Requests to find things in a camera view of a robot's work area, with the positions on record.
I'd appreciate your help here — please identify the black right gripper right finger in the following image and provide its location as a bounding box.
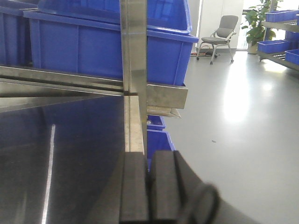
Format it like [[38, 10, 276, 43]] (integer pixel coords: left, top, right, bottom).
[[149, 150, 220, 224]]

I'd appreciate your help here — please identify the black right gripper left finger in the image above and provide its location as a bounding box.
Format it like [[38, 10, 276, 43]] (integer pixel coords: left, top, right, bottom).
[[120, 152, 149, 222]]

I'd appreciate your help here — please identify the blue bin lower shelf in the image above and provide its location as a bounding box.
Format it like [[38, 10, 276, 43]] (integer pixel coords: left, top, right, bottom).
[[147, 115, 175, 166]]

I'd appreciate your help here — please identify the stainless steel shelf rack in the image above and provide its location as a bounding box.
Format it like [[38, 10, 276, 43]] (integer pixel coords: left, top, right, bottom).
[[0, 0, 189, 154]]

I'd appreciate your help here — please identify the far metal shelf rack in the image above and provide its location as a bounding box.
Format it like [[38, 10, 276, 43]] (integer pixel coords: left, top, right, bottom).
[[257, 20, 299, 71]]

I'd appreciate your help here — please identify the grey office chair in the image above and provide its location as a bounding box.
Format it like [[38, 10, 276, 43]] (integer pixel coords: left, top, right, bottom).
[[196, 15, 239, 65]]

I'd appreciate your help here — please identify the large blue plastic bin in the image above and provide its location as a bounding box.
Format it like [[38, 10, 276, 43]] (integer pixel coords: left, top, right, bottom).
[[24, 0, 198, 86]]

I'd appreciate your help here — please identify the blue bin far rack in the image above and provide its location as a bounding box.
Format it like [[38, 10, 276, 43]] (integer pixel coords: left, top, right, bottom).
[[285, 49, 299, 65], [257, 40, 291, 54], [265, 9, 299, 22]]

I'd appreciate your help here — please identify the potted green plant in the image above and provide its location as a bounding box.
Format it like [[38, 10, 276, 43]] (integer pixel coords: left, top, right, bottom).
[[241, 0, 281, 55]]

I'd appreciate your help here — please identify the blue bin behind left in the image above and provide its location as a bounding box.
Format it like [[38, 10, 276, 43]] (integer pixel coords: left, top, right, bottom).
[[0, 0, 39, 66]]

